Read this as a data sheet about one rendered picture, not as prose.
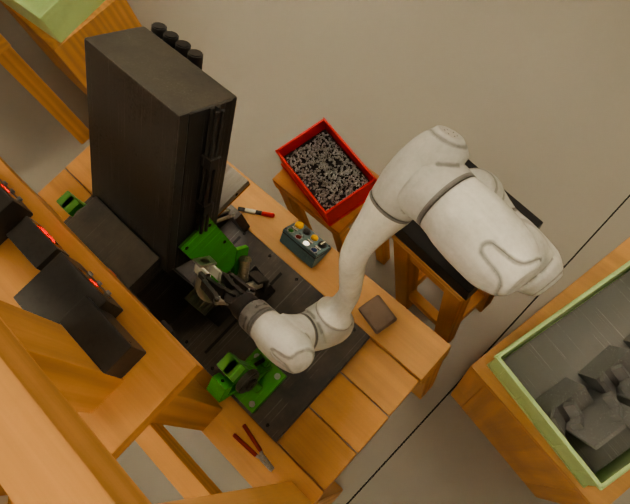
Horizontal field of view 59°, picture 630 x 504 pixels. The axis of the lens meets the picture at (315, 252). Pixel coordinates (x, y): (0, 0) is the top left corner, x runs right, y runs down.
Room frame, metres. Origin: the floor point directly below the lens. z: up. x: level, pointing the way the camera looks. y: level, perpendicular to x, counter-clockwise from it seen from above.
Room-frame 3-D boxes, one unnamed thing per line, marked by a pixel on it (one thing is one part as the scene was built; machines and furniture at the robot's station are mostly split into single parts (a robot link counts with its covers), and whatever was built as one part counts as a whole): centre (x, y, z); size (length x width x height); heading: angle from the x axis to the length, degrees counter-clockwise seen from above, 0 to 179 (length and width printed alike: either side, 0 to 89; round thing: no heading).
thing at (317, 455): (0.77, 0.37, 0.44); 1.49 x 0.70 x 0.88; 26
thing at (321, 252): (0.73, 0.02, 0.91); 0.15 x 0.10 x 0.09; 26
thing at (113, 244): (0.81, 0.54, 1.07); 0.30 x 0.18 x 0.34; 26
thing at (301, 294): (0.77, 0.37, 0.89); 1.10 x 0.42 x 0.02; 26
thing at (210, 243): (0.73, 0.28, 1.17); 0.13 x 0.12 x 0.20; 26
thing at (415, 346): (0.89, 0.12, 0.82); 1.50 x 0.14 x 0.15; 26
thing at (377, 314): (0.42, -0.10, 0.91); 0.10 x 0.08 x 0.03; 13
